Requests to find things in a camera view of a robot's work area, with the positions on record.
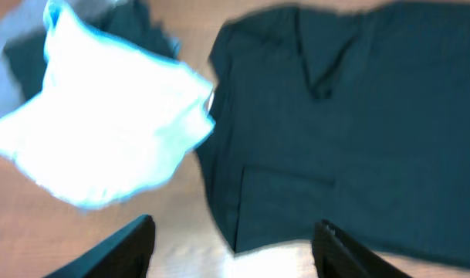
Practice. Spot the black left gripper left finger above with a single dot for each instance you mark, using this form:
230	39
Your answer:
125	254

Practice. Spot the black garment in pile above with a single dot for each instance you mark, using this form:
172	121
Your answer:
79	33

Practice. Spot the grey folded garment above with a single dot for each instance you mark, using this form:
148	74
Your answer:
20	21

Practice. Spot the light blue printed t-shirt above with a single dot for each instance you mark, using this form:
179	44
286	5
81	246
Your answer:
99	135

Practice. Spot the black t-shirt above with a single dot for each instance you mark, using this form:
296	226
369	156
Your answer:
362	119

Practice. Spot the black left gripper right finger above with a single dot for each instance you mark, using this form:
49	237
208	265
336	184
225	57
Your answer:
337	255

